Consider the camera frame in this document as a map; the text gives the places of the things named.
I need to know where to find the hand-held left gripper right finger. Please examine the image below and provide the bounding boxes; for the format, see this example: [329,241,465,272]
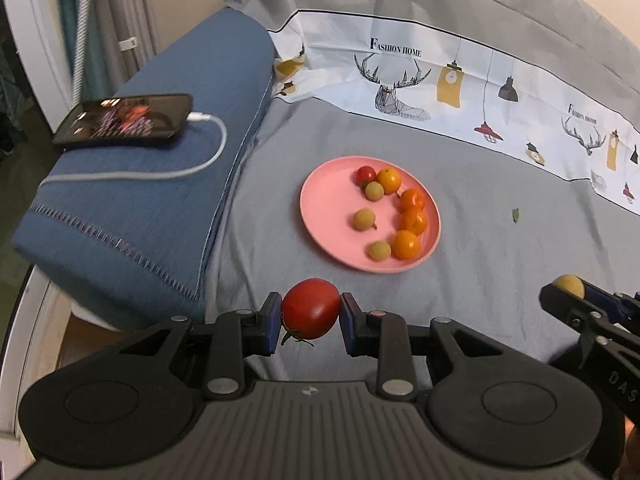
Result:
[339,291,516,403]

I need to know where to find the white curved frame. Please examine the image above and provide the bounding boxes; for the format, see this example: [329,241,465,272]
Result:
[0,0,76,441]

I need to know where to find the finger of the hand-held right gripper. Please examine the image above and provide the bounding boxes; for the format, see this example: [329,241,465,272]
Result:
[539,284,614,345]
[582,283,640,329]

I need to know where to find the grey printed bed sheet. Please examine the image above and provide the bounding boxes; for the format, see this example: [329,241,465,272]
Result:
[200,0,640,396]

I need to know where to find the hanging clothes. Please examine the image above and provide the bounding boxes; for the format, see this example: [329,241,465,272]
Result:
[0,10,32,153]

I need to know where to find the grey curtain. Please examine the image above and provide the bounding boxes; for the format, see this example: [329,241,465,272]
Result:
[92,0,161,81]

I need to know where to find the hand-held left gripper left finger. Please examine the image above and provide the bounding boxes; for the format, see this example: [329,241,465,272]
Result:
[107,291,284,402]

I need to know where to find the dark cloth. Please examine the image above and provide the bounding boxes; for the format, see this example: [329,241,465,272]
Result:
[547,345,627,480]

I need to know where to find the orange tomato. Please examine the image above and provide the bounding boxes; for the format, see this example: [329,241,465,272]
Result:
[399,188,426,212]
[391,230,422,261]
[376,168,403,194]

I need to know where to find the white charging cable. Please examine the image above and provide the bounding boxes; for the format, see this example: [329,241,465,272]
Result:
[37,111,229,192]

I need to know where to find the small orange mandarin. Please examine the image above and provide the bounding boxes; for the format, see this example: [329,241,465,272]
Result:
[399,208,429,236]

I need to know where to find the garment steamer wand with hose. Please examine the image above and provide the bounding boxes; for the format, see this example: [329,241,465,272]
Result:
[71,0,97,104]

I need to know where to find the pink plate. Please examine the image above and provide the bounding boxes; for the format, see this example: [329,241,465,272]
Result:
[299,156,442,274]

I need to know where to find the blue pillow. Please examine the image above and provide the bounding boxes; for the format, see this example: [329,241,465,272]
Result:
[12,7,278,331]

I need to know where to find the black smartphone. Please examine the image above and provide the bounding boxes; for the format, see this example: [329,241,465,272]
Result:
[52,93,194,150]

